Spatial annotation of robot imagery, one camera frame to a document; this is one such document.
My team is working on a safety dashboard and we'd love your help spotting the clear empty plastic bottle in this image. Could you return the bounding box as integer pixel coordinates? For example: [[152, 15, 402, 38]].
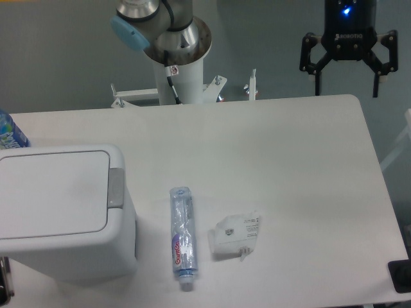
[[170, 187, 198, 291]]

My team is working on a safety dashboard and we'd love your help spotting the blue labelled water bottle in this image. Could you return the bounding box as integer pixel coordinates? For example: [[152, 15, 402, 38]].
[[1, 110, 31, 150]]

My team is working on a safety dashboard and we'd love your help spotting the grey lid push button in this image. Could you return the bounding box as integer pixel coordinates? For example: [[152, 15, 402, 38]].
[[107, 168, 125, 209]]

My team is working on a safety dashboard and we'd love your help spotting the white bracket with bolt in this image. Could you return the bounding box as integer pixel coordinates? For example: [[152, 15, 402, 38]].
[[203, 75, 227, 103]]

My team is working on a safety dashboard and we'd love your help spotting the crumpled clear plastic bag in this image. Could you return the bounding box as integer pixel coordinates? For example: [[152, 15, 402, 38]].
[[208, 211, 261, 261]]

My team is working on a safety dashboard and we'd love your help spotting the white trash can lid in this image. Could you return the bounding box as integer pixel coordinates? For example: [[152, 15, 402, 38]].
[[1, 151, 110, 239]]

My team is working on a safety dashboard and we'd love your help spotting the black cable on pedestal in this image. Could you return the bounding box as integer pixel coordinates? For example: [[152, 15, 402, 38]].
[[162, 49, 184, 105]]

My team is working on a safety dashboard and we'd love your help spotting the black device at table corner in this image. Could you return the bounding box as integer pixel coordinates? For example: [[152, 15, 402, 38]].
[[388, 259, 410, 294]]

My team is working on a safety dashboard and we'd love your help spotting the white trash can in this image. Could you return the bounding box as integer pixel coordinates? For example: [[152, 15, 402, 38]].
[[1, 144, 137, 281]]

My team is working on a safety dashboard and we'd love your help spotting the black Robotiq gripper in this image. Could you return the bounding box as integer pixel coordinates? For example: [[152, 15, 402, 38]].
[[299, 0, 399, 98]]

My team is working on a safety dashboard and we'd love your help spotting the white upright bracket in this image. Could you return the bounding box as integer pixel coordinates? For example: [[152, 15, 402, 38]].
[[243, 69, 258, 101]]

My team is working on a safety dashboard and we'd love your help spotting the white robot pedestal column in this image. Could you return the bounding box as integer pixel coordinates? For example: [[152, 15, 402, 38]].
[[110, 47, 228, 109]]

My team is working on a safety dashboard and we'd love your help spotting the dark object at left edge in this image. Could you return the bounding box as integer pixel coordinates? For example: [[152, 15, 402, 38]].
[[1, 257, 15, 306]]

